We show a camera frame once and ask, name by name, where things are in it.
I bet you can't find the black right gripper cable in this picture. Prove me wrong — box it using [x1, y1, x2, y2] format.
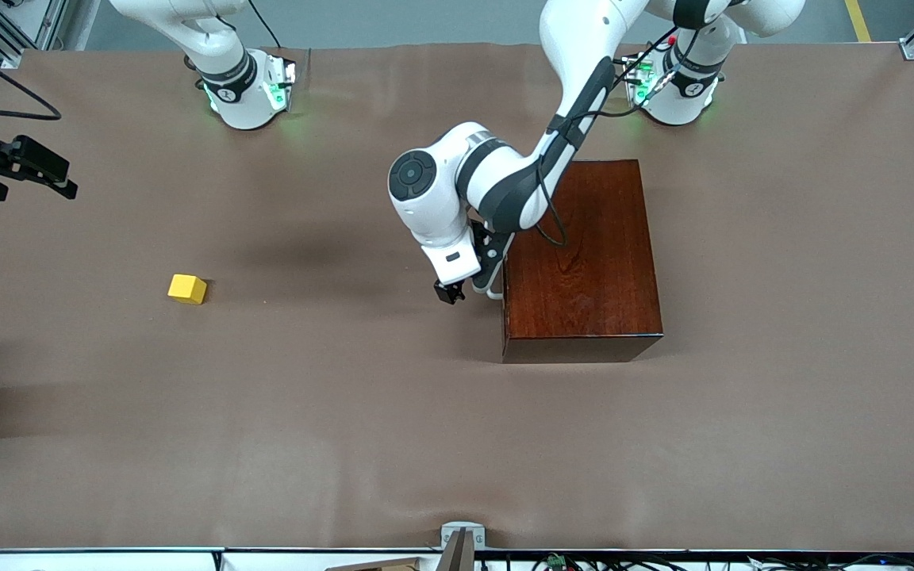
[0, 36, 62, 122]

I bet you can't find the yellow block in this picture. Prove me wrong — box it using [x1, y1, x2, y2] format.
[168, 274, 209, 306]

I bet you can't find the grey metal bracket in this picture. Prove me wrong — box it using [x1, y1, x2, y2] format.
[437, 521, 486, 571]

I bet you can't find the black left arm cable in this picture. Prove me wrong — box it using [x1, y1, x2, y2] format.
[535, 24, 700, 247]

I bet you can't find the white table edge rail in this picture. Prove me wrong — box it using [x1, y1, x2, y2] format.
[0, 547, 442, 571]

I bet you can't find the aluminium frame structure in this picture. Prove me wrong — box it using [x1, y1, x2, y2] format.
[0, 0, 69, 68]

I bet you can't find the dark red wooden cabinet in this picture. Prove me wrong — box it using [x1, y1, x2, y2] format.
[502, 159, 664, 364]

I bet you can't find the brown table mat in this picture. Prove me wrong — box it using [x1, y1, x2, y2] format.
[0, 42, 914, 554]

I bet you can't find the brown wooden board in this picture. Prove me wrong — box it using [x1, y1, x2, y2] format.
[324, 557, 426, 571]

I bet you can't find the black right base cable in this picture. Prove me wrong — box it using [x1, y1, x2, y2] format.
[247, 0, 280, 50]

